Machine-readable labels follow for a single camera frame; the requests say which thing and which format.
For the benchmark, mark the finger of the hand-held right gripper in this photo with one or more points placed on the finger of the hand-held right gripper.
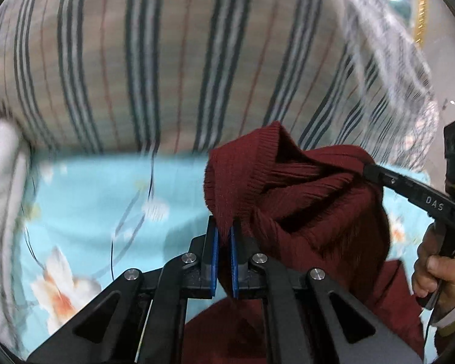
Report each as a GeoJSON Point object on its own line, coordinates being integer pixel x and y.
{"type": "Point", "coordinates": [409, 189]}

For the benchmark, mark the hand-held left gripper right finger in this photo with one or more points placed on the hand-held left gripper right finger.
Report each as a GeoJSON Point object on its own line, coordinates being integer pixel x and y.
{"type": "Point", "coordinates": [234, 265]}

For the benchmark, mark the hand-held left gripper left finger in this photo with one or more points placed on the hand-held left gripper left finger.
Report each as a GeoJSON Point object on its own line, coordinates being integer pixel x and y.
{"type": "Point", "coordinates": [213, 258]}

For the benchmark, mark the maroon knit sweater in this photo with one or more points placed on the maroon knit sweater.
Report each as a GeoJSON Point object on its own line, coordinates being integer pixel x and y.
{"type": "Point", "coordinates": [307, 212]}

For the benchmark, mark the person's right hand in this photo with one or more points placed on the person's right hand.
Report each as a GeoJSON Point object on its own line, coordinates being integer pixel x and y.
{"type": "Point", "coordinates": [447, 276]}

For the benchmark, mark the light blue floral bedsheet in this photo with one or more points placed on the light blue floral bedsheet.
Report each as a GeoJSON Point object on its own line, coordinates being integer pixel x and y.
{"type": "Point", "coordinates": [98, 204]}

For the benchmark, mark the plaid quilt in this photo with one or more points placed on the plaid quilt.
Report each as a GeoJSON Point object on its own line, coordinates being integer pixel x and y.
{"type": "Point", "coordinates": [136, 64]}

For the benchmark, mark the white towel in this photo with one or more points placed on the white towel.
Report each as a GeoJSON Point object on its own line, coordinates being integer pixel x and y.
{"type": "Point", "coordinates": [3, 197]}

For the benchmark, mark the gold picture frame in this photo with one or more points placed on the gold picture frame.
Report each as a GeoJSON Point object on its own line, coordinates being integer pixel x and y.
{"type": "Point", "coordinates": [421, 7]}

